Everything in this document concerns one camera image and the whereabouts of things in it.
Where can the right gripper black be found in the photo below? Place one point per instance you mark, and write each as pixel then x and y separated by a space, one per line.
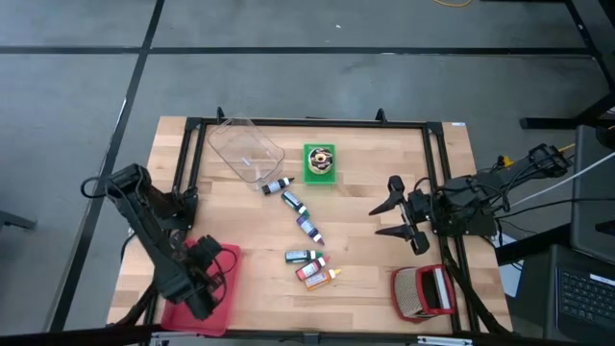
pixel 420 209

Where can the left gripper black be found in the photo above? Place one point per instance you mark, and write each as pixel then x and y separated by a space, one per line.
pixel 207 250

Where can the purple squeeze bottle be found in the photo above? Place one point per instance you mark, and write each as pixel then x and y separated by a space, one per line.
pixel 306 226

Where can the green squeeze bottle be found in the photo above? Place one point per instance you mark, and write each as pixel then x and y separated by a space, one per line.
pixel 290 199
pixel 298 256

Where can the chocolate frosted toy donut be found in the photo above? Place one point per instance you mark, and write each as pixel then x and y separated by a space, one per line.
pixel 314 165

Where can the orange squeeze bottle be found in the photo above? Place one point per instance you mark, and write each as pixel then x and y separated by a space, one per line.
pixel 317 279

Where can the red squeeze bottle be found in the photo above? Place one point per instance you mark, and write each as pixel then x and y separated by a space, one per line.
pixel 307 271

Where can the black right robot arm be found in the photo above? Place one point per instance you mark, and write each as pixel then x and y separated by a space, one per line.
pixel 461 197

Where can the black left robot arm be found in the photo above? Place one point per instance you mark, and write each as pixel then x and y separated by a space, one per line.
pixel 144 216

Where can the red plastic tray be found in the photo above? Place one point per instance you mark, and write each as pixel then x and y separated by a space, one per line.
pixel 230 288

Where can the clear plastic container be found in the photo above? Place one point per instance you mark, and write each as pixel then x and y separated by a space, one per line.
pixel 240 144

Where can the white label sticker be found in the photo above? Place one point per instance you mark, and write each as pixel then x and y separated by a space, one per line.
pixel 457 124

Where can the white paper sheet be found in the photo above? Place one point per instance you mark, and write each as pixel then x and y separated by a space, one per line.
pixel 511 283

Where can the black metal stand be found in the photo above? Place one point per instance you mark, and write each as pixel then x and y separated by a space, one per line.
pixel 552 122

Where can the dark chair foot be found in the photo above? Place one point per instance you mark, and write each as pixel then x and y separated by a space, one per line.
pixel 14 220

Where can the gray computer case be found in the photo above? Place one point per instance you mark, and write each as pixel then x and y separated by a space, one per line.
pixel 593 192

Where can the dark gray laptop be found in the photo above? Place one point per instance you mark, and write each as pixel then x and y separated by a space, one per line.
pixel 581 293

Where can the black metal table frame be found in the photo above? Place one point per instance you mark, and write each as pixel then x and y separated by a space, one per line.
pixel 312 123

